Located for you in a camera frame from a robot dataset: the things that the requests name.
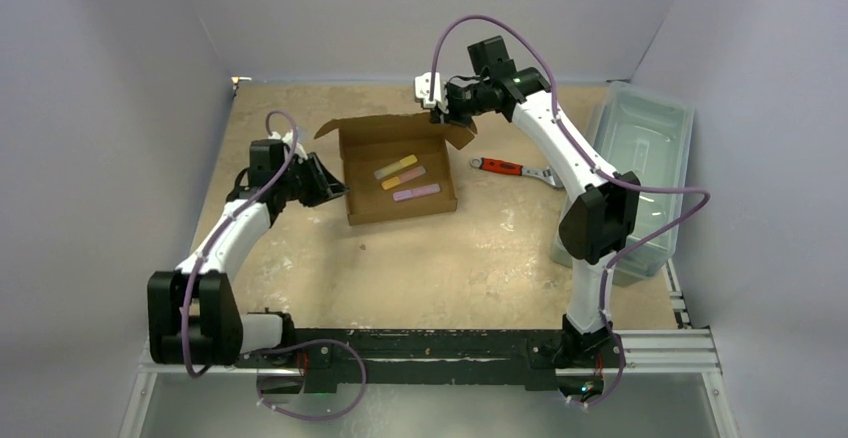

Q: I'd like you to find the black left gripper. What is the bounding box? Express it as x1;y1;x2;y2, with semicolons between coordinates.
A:
276;152;347;207

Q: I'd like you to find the orange marker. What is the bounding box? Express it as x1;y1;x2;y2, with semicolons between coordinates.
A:
381;166;426;190

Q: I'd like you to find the brown cardboard box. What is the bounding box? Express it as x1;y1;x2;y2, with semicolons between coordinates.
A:
315;112;477;226

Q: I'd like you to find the yellow marker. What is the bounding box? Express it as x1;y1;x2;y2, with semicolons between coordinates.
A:
374;154;418;180

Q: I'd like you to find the pink marker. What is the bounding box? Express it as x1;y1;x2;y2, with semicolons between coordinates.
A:
392;183;441;202

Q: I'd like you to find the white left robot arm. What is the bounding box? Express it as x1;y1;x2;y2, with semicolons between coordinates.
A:
147;138;349;374

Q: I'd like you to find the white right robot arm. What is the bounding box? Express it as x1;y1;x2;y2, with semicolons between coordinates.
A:
414;36;640;365

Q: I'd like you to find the clear plastic storage bin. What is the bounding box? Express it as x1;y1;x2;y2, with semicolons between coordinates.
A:
551;80;696;287

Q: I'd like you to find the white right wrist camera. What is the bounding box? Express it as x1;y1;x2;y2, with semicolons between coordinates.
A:
413;71;444;109

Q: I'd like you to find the red handled adjustable wrench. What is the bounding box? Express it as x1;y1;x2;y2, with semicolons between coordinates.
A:
469;157;564;190

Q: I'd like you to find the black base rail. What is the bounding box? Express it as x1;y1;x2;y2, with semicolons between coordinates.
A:
235;328;623;394

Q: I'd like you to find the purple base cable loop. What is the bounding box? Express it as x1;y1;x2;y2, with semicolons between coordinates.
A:
255;338;368;423

